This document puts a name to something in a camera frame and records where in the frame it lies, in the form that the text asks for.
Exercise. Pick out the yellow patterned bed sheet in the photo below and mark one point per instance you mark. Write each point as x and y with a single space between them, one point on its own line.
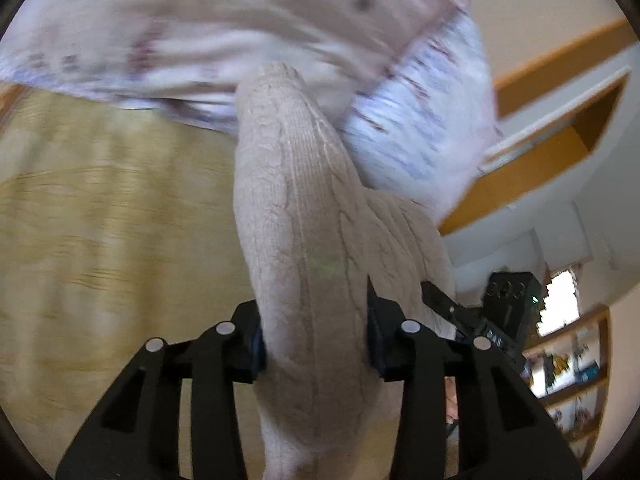
115 220

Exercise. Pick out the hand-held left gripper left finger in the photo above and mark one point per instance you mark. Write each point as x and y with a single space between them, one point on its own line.
257 347

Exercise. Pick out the white patterned blanket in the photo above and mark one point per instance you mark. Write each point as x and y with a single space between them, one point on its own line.
200 25

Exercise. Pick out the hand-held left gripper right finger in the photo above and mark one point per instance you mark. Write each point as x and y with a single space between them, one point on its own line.
376 347

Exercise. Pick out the wooden bookshelf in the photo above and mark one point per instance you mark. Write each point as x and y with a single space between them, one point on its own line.
575 375

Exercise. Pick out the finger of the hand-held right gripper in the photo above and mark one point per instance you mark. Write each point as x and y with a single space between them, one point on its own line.
442 305

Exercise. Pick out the wooden headboard with white panels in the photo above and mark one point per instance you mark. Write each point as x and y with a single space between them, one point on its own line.
540 160

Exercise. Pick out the pink tree print pillow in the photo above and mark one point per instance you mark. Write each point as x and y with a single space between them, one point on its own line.
425 110

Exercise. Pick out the bright window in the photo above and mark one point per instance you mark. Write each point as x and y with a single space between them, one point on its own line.
560 305

